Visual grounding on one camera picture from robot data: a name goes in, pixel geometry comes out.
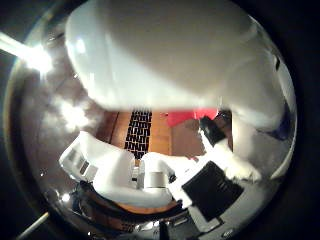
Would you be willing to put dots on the red beanbag seat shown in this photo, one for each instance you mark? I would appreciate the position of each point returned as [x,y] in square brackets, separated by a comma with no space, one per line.
[186,116]

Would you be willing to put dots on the wooden cabinet with black grille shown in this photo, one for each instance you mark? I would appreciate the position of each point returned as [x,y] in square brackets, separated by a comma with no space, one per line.
[160,133]

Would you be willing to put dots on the bright tube lamp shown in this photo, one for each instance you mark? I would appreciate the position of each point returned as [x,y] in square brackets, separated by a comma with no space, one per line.
[33,55]

